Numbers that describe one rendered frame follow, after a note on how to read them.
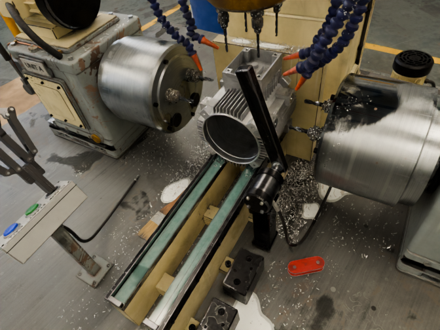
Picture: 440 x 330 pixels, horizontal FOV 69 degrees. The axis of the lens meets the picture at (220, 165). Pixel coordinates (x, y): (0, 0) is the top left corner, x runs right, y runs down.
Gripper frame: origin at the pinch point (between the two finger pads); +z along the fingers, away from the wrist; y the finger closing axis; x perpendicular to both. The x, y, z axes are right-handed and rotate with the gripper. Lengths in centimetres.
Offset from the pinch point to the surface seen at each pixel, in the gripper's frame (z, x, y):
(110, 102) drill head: 0.0, 11.0, 29.6
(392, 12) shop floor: 112, 23, 345
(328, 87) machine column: 28, -30, 64
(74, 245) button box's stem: 16.6, 2.8, -4.6
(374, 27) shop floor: 108, 30, 308
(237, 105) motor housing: 12.4, -23.8, 35.3
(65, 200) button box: 6.0, -3.5, -0.2
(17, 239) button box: 4.8, -3.5, -10.8
